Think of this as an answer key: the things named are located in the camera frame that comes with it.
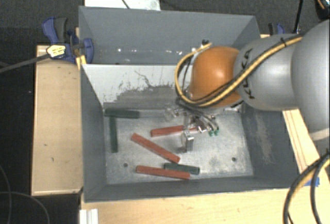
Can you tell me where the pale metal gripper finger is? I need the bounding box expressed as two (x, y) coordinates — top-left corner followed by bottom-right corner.
(179, 131), (194, 153)
(164, 107), (187, 120)

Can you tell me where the red-brown flat block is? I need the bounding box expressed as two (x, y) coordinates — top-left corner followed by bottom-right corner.
(150, 125), (198, 138)
(135, 165), (191, 181)
(130, 133), (181, 164)

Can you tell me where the dark green flat block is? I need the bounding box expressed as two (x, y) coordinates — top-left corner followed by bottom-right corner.
(163, 162), (201, 175)
(104, 108), (141, 119)
(109, 117), (119, 154)

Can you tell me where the grey metal bin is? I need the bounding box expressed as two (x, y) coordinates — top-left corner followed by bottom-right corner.
(78, 5), (301, 203)

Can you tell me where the pale wood flat board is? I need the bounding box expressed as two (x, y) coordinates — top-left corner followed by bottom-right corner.
(30, 43), (85, 197)

